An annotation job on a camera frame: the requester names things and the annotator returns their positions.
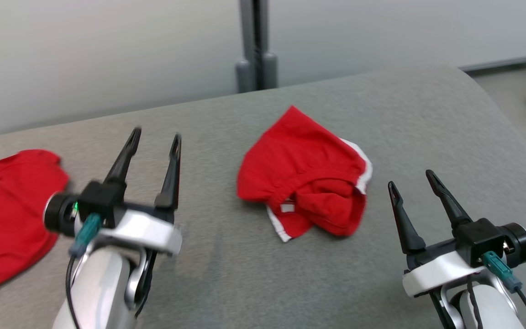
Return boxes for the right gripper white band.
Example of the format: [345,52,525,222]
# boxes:
[389,170,489,298]

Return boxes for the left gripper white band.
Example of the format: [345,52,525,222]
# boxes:
[85,128,184,255]

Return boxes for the red shorts white trim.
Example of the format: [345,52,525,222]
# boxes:
[237,106,373,243]

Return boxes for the red basketball jersey white sleeves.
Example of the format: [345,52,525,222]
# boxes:
[0,149,69,295]

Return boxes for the teal plug left camera cable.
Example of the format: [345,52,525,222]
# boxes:
[66,212,104,329]

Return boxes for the teal plug camera cable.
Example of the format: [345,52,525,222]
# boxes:
[66,212,104,329]
[482,251,526,329]

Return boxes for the teal plug right camera cable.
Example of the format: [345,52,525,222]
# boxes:
[482,251,526,329]

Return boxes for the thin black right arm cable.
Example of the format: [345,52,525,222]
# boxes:
[466,274,484,329]

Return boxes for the grey partition post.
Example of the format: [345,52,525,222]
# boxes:
[236,0,278,93]

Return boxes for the grey baseboard rail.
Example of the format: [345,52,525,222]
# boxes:
[459,54,526,74]

